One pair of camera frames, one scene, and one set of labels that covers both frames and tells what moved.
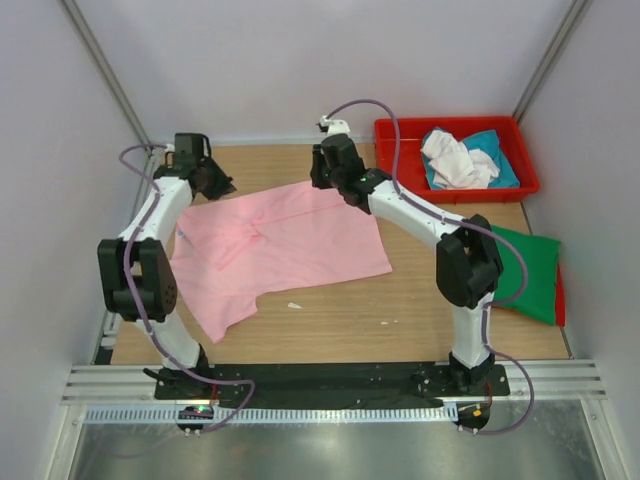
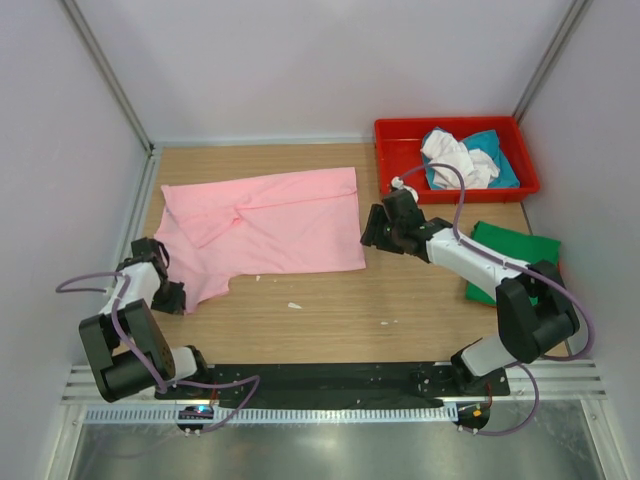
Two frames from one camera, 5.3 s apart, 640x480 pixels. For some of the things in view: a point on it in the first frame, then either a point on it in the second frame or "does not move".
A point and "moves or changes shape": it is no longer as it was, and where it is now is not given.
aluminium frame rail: (550, 380) does not move
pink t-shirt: (229, 252) moves or changes shape
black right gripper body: (320, 173) → (376, 230)
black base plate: (332, 381) does not move
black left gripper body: (215, 179) → (170, 298)
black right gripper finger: (318, 171) → (377, 229)
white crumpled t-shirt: (454, 166) does not move
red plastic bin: (414, 185) does not move
